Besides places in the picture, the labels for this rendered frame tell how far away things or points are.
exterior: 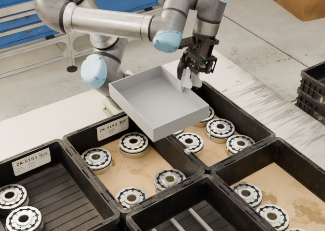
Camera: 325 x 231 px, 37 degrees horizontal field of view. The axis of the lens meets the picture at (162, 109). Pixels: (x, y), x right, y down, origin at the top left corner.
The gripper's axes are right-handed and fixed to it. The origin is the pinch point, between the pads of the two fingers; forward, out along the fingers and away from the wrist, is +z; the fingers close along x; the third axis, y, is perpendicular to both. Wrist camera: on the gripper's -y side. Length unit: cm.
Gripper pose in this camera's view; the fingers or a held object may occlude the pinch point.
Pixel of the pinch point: (183, 88)
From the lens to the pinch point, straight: 157.9
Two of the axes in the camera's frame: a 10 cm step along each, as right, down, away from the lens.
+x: 7.7, -1.2, 6.3
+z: -2.4, 8.6, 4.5
